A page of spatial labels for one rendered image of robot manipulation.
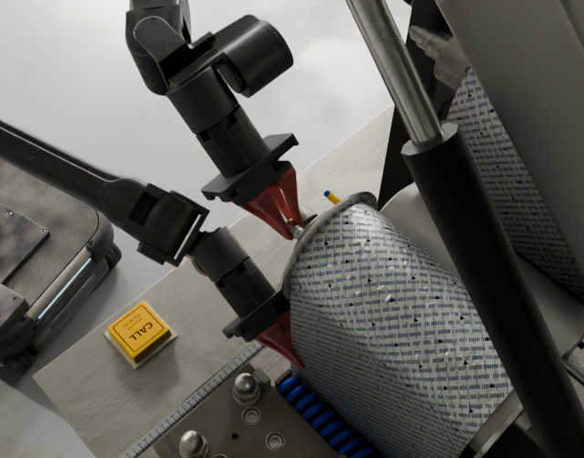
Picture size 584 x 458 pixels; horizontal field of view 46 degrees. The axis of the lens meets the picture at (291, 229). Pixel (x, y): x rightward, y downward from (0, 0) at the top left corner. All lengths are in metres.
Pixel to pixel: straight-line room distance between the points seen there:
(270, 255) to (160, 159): 1.38
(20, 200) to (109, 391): 1.19
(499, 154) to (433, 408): 0.27
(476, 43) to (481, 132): 0.60
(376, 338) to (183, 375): 0.47
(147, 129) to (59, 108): 0.36
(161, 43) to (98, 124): 1.95
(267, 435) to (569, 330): 0.38
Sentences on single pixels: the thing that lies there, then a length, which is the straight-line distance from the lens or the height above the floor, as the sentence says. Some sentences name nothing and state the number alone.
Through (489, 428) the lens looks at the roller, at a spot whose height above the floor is 1.28.
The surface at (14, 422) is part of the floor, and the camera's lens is 2.13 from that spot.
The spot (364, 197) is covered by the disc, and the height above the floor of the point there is 1.30.
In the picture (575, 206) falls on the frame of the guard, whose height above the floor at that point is 1.76.
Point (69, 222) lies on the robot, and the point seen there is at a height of 0.24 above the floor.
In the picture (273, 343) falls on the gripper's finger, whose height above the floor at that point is 1.07.
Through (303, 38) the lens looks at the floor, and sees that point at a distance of 2.89.
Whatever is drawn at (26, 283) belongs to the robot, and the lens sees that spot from 2.02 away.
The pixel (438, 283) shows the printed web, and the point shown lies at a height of 1.31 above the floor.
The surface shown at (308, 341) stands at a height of 1.15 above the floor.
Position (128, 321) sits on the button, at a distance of 1.10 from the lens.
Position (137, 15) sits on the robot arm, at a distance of 0.76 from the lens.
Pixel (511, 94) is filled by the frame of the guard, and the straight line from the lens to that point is 0.16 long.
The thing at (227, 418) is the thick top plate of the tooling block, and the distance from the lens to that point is 0.91.
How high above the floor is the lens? 1.89
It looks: 56 degrees down
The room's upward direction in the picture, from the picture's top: straight up
